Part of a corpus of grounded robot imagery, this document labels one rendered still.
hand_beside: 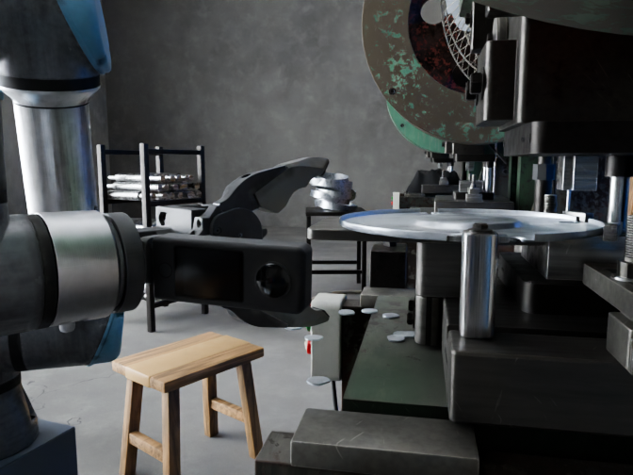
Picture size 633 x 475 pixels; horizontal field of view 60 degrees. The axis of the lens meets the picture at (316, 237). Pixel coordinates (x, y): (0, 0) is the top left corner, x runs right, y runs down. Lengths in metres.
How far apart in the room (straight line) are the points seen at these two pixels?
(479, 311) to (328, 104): 6.97
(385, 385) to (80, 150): 0.47
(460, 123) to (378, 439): 1.61
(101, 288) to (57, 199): 0.40
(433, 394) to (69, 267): 0.33
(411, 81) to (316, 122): 5.46
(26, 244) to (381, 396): 0.31
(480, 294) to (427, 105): 1.54
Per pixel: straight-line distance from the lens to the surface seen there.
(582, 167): 0.65
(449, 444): 0.45
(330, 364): 0.93
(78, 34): 0.70
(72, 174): 0.76
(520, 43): 0.60
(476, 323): 0.48
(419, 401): 0.51
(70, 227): 0.38
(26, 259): 0.36
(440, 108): 1.98
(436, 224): 0.60
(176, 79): 8.07
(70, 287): 0.37
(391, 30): 2.03
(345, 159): 7.32
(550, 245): 0.60
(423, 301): 0.62
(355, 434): 0.45
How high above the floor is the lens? 0.85
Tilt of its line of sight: 8 degrees down
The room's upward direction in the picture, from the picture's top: straight up
